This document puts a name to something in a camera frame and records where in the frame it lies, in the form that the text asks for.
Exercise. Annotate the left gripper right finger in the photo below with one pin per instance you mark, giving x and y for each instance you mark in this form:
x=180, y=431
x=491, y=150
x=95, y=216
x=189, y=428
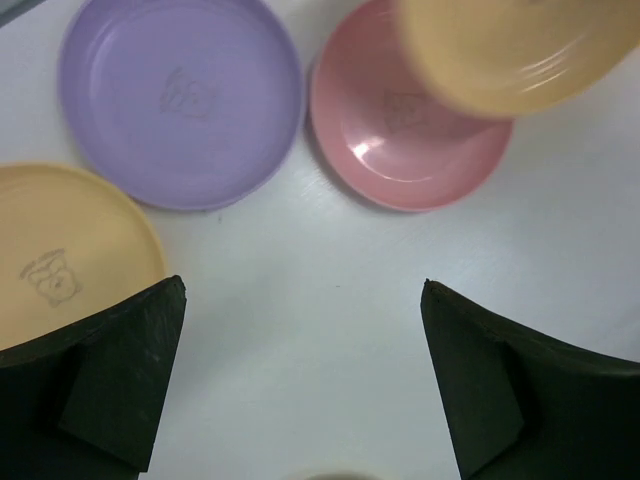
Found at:
x=520, y=404

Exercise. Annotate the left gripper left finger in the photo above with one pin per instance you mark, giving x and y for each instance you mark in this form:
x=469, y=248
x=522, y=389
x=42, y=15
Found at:
x=85, y=401

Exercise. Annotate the orange plate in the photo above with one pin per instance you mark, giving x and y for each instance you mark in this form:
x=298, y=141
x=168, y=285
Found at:
x=72, y=245
x=494, y=58

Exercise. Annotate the pink plate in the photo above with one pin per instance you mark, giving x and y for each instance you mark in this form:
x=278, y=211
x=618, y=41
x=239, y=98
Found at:
x=382, y=133

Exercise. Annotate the purple plate back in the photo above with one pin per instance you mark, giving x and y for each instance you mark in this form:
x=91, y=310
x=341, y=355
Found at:
x=184, y=105

